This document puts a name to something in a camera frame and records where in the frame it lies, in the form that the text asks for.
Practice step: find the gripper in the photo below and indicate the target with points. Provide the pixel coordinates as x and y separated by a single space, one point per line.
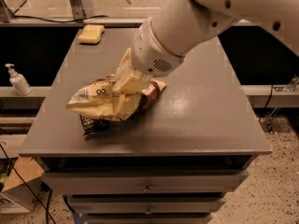
151 54

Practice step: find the brown sea salt chip bag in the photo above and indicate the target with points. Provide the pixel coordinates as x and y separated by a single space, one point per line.
97 101

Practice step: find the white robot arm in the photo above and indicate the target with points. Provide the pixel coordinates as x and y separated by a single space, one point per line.
163 40

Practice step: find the black rxbar chocolate bar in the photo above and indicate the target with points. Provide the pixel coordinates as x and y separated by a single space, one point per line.
92 126

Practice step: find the grey drawer cabinet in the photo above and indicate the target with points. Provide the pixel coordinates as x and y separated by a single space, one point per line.
202 121

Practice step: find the yellow sponge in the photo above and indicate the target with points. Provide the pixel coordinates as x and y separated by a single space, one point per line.
91 34

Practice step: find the middle grey drawer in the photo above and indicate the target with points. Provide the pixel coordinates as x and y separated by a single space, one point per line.
146 204

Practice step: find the grey drawer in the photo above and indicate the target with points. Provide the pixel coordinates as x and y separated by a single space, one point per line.
144 183
151 219
146 204

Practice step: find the top grey drawer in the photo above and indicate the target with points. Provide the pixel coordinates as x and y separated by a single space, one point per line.
144 183

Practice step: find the white pump lotion bottle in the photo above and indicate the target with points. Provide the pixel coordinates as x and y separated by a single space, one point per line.
18 81

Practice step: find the bottom grey drawer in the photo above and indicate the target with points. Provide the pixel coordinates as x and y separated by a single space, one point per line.
151 219

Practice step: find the cardboard box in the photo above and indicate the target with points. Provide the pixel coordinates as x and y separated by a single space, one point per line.
15 197

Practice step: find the metal frame post left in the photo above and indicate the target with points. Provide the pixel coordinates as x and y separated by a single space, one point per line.
82 9

